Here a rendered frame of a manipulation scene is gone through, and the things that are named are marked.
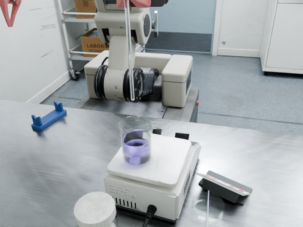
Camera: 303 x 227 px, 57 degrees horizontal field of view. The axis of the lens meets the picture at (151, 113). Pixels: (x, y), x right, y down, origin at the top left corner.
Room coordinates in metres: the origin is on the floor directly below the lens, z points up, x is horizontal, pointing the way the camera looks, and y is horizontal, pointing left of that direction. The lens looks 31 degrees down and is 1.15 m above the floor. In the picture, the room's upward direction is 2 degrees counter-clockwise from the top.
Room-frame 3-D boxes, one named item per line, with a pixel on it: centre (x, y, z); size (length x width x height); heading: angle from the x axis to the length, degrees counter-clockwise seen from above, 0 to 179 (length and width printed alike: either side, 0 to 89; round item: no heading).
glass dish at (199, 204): (0.33, -0.09, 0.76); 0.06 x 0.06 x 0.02
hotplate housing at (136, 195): (0.41, -0.01, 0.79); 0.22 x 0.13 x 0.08; 160
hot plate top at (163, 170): (0.38, 0.00, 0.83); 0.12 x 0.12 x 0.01; 70
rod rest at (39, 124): (0.65, 0.27, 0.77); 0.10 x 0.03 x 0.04; 152
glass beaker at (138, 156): (0.37, 0.02, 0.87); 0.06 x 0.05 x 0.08; 59
